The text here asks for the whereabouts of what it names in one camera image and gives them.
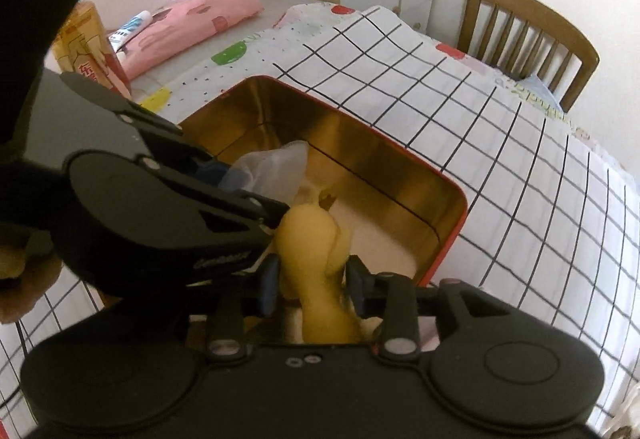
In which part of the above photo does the yellow soft toy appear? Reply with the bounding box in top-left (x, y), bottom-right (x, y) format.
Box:
top-left (274, 204), bottom-right (362, 345)

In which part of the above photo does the clear plastic bag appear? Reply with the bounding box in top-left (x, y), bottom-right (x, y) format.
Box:
top-left (218, 140), bottom-right (309, 205)

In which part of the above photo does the left hand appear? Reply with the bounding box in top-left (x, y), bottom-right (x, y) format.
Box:
top-left (1, 239), bottom-right (62, 324)

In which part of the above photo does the white polka dot cloth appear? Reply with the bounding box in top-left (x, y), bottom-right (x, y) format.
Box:
top-left (134, 0), bottom-right (360, 124)

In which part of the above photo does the red yellow carton box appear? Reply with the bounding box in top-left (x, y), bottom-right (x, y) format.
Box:
top-left (51, 0), bottom-right (131, 99)

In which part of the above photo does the red gold metal tin box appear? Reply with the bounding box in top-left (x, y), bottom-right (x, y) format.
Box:
top-left (180, 76), bottom-right (468, 285)

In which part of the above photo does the white blue tube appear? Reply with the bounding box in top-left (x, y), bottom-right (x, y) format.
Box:
top-left (108, 10), bottom-right (152, 52)

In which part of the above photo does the pink patterned folded cloth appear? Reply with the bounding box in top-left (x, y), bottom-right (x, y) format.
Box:
top-left (120, 0), bottom-right (264, 81)

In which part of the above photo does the white black grid tablecloth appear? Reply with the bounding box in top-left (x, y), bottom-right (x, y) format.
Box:
top-left (21, 7), bottom-right (639, 438)

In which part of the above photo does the brown wooden chair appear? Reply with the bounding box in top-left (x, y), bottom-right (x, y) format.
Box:
top-left (456, 0), bottom-right (600, 113)

